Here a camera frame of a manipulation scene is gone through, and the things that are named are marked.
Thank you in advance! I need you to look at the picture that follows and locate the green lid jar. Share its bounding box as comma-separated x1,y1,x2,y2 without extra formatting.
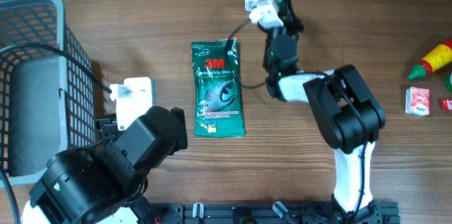
445,73,452,92

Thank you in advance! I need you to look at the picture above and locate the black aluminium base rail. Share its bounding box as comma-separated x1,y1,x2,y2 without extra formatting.
150,201,401,224

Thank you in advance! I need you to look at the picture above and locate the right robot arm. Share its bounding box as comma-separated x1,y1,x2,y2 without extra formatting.
263,0,386,223

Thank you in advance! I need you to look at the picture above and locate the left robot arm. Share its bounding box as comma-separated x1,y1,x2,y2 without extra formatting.
21,106,188,223

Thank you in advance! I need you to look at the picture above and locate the grey plastic shopping basket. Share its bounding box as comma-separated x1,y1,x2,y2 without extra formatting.
1,0,96,185

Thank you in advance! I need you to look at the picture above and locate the red candy bar wrapper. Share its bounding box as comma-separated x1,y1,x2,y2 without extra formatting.
440,99,452,112

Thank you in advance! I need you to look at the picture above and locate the green 3M gloves package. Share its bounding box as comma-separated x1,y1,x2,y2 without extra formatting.
191,40,245,138

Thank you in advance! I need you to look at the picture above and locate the red patterned small box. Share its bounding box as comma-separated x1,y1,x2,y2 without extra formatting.
405,86,430,116

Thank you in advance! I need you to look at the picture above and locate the red sriracha sauce bottle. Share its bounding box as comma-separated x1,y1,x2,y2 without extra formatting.
408,39,451,81

